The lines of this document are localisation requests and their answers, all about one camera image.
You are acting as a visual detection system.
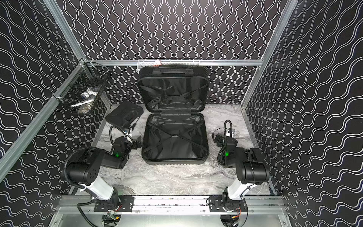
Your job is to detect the black hard-shell suitcase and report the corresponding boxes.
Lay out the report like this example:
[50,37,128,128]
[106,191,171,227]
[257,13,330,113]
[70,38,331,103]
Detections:
[137,65,210,165]

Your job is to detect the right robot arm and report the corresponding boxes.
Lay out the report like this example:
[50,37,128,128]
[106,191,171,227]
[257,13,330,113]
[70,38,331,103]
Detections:
[213,135,269,207]

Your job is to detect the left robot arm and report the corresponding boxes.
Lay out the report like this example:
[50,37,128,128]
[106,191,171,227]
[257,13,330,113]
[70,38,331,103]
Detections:
[62,136,142,210]

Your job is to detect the black pouch bag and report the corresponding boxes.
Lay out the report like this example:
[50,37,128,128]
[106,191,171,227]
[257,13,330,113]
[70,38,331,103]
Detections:
[105,101,144,129]

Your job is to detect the silver items in basket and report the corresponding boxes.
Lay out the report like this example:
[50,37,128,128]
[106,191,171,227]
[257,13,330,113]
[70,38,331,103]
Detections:
[70,88,98,114]

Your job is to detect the black wire basket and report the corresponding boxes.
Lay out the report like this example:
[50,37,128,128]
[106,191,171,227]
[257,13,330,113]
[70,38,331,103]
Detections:
[55,61,112,115]

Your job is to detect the black corrugated cable conduit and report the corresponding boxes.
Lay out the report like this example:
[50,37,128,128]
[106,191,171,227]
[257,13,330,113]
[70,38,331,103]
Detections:
[63,147,98,190]

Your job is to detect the clear plastic wall basket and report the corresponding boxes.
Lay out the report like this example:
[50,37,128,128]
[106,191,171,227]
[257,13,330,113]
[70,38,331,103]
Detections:
[137,59,200,72]

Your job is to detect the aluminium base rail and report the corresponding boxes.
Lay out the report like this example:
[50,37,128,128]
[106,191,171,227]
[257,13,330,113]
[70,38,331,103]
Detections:
[56,195,287,215]

